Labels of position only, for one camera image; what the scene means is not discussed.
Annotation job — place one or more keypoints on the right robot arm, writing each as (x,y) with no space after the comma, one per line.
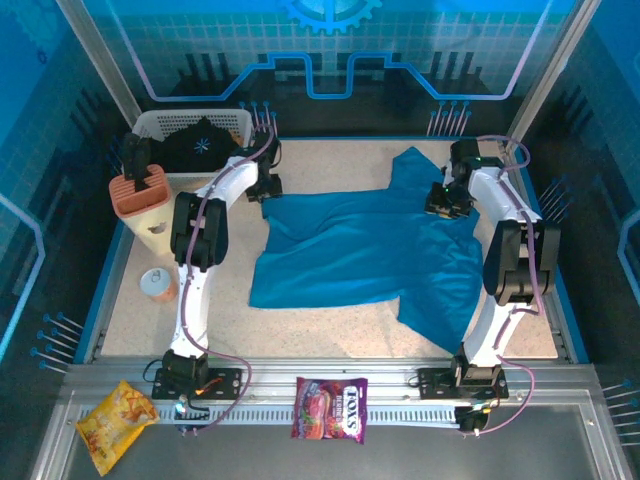
(500,260)

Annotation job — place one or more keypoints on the yellow snack bag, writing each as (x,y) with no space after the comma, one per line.
(112,425)

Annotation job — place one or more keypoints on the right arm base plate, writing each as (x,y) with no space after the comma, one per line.
(435,382)

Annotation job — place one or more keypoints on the blue t-shirt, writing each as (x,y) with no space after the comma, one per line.
(360,250)

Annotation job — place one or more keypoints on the cream knife block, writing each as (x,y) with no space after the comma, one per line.
(145,210)

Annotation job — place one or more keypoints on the aluminium frame post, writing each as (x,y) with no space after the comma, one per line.
(100,60)
(550,70)

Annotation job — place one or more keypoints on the aluminium front rail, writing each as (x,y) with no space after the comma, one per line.
(325,367)

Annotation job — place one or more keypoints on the purple Fox's candy bag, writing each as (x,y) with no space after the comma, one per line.
(330,410)

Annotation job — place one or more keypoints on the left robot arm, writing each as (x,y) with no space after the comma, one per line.
(215,240)

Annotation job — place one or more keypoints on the black t-shirt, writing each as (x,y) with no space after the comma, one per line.
(195,145)

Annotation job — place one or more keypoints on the black connector module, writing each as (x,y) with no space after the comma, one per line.
(470,420)
(192,412)

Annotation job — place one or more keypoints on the aluminium side rail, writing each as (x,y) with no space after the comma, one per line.
(557,335)
(120,235)

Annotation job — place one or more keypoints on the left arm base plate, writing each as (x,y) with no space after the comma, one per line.
(225,385)

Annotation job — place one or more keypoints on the white plastic basket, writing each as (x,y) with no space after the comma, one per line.
(170,122)

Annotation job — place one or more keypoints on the tin can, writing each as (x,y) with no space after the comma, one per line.
(156,284)

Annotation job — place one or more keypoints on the tan cloth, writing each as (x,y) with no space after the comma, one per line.
(239,142)

